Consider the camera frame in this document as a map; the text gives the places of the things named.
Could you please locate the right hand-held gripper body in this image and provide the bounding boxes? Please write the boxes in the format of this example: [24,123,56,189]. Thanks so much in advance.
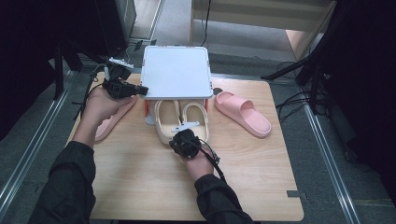
[168,120,203,159]

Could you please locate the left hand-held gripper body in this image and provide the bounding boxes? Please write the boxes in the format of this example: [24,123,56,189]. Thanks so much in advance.
[102,57,135,100]

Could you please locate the cream perforated clog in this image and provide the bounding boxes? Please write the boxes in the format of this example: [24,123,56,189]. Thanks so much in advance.
[180,102,210,143]
[154,99,183,146]

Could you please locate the white two-tier shoe rack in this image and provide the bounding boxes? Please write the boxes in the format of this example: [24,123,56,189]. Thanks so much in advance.
[139,45,214,127]

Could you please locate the pink slide slipper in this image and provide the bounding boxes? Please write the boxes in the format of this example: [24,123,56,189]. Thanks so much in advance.
[214,91,273,139]
[93,95,138,142]

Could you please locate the person's right hand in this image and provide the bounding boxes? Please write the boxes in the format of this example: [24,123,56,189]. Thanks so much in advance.
[179,148,217,183]

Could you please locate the person's left hand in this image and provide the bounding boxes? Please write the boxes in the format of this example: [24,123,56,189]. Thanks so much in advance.
[78,86,138,138]

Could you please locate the black metal stand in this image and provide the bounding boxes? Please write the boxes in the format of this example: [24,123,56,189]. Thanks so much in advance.
[50,36,120,101]

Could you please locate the black cabinet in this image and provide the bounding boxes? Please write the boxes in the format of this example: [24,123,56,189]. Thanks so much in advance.
[92,0,138,58]

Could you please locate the grey tape strip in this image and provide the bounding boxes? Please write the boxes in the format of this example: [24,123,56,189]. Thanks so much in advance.
[286,189,308,201]

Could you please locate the light wooden cabinet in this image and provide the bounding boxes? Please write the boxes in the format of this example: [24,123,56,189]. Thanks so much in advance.
[190,0,339,61]

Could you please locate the black tripod stand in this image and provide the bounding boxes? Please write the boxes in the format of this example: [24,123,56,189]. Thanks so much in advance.
[261,3,344,115]

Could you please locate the left hand-held gripper cable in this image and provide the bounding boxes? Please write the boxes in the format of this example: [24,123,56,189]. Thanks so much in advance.
[73,63,110,121]

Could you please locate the hand-held gripper cable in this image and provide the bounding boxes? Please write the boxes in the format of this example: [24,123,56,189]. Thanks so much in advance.
[198,138,227,184]
[73,63,110,121]

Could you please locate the right hand-held gripper cable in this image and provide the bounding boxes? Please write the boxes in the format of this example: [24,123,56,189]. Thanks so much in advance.
[198,138,227,184]

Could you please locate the white floor cable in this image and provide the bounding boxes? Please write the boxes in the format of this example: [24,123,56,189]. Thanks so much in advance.
[124,45,134,63]

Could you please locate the black hanging cable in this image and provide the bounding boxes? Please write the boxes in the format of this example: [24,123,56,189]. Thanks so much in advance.
[200,0,213,48]

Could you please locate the metal floor rail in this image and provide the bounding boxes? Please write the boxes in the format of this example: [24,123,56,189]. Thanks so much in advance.
[0,70,77,216]
[298,85,362,224]

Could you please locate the black floor cables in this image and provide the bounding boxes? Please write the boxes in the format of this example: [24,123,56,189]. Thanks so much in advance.
[275,60,332,123]

